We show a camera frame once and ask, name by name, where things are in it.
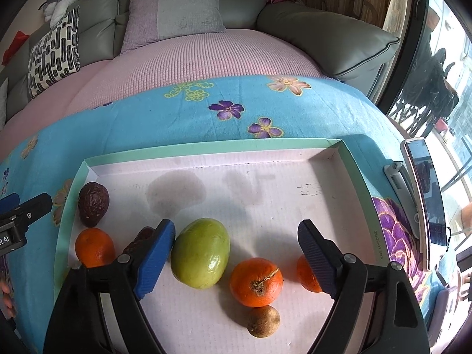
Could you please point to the red bag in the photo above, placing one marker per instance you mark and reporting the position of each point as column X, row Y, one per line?
column 19, row 39

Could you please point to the black white patterned cushion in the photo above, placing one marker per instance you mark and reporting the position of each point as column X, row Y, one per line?
column 55, row 56

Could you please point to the large orange mandarin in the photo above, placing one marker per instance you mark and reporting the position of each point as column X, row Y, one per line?
column 94, row 248

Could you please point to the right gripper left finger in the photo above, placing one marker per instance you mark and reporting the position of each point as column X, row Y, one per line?
column 78, row 324

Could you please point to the brown longan round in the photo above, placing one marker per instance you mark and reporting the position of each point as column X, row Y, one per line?
column 263, row 321

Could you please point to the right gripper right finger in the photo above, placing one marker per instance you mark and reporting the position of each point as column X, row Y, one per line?
column 395, row 324

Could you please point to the pink sofa cover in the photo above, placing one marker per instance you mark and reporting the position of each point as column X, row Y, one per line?
column 234, row 52

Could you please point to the grey sofa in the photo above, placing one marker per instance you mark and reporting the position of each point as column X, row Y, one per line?
column 343, row 47

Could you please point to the white phone stand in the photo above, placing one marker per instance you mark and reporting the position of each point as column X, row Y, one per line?
column 407, row 192

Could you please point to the left hand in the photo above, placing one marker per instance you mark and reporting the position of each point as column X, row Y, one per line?
column 7, row 302

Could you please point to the mandarin with stem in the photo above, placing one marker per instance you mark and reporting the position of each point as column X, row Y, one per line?
column 256, row 282

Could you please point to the smartphone on stand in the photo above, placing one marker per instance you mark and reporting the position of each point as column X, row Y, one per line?
column 426, row 191

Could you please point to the teal white box tray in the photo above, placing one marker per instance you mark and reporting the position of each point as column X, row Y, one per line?
column 260, row 191

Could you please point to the purple grey cushion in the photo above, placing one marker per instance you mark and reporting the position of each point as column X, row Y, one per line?
column 151, row 21

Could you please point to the blue floral blanket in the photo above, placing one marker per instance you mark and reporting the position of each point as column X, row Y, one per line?
column 43, row 146

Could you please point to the small mandarin by jujubes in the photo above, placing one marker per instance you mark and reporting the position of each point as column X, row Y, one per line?
column 306, row 276

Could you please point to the green jujube front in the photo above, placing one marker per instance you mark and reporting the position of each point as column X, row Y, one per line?
column 200, row 253

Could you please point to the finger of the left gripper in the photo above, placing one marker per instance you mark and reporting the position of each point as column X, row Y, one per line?
column 32, row 210
column 9, row 202

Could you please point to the dark red date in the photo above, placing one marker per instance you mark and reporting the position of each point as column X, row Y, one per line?
column 93, row 203
column 144, row 234

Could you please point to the light grey cushion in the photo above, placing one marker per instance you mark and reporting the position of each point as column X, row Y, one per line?
column 3, row 102

